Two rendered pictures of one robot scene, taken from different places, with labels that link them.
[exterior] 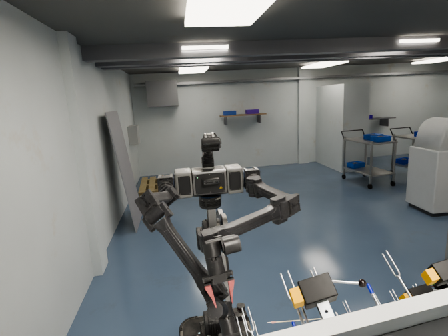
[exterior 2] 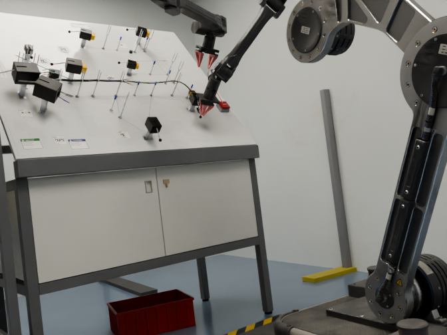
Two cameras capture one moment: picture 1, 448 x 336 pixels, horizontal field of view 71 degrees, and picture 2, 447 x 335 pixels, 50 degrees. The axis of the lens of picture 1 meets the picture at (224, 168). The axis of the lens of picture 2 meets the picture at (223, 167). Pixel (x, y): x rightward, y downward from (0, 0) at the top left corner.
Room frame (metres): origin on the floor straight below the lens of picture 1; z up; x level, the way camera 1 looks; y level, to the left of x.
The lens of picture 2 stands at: (3.08, -0.87, 0.69)
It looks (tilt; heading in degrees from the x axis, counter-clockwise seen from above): 2 degrees up; 157
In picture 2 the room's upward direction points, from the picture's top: 7 degrees counter-clockwise
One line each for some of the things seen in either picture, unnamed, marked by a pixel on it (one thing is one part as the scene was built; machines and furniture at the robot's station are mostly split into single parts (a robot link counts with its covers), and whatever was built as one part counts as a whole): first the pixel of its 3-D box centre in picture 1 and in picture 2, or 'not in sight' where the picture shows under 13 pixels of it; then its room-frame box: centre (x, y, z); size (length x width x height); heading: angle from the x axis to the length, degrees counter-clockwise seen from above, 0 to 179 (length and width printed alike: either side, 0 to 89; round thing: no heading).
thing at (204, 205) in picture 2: not in sight; (209, 204); (0.92, -0.03, 0.60); 0.55 x 0.03 x 0.39; 105
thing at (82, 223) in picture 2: not in sight; (101, 220); (1.06, -0.57, 0.60); 0.55 x 0.02 x 0.39; 105
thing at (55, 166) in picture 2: not in sight; (155, 159); (1.01, -0.29, 0.83); 1.18 x 0.06 x 0.06; 105
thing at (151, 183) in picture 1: (161, 185); not in sight; (7.04, 1.47, 0.06); 1.41 x 0.97 x 0.13; 8
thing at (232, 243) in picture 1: (221, 244); (208, 27); (1.03, 0.03, 1.42); 0.12 x 0.12 x 0.09; 15
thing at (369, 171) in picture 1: (367, 157); not in sight; (6.62, -3.06, 0.54); 1.15 x 0.67 x 1.08; 7
